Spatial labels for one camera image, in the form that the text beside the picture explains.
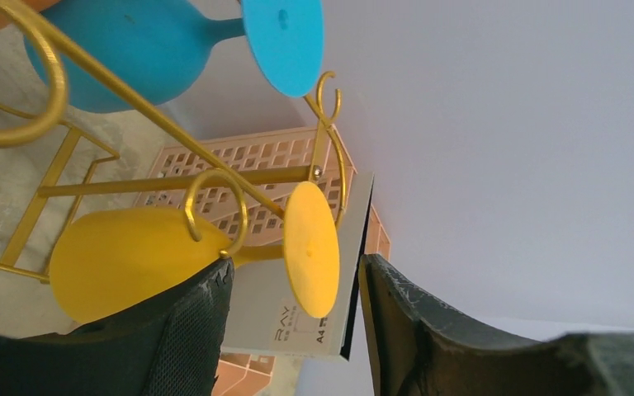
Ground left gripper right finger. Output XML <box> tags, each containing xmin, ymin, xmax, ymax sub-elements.
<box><xmin>358</xmin><ymin>254</ymin><xmax>634</xmax><ymax>395</ymax></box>

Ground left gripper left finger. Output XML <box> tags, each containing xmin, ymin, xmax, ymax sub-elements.
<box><xmin>0</xmin><ymin>259</ymin><xmax>234</xmax><ymax>395</ymax></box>

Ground yellow plastic wine glass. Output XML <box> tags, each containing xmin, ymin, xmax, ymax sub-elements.
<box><xmin>50</xmin><ymin>181</ymin><xmax>340</xmax><ymax>323</ymax></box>

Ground dark blue wine glass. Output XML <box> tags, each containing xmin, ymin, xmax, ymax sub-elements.
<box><xmin>42</xmin><ymin>0</ymin><xmax>324</xmax><ymax>105</ymax></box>

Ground peach desk organizer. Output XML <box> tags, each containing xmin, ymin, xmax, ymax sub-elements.
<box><xmin>133</xmin><ymin>124</ymin><xmax>392</xmax><ymax>396</ymax></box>

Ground gold wire glass rack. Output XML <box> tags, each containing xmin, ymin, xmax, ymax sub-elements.
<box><xmin>0</xmin><ymin>1</ymin><xmax>343</xmax><ymax>283</ymax></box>

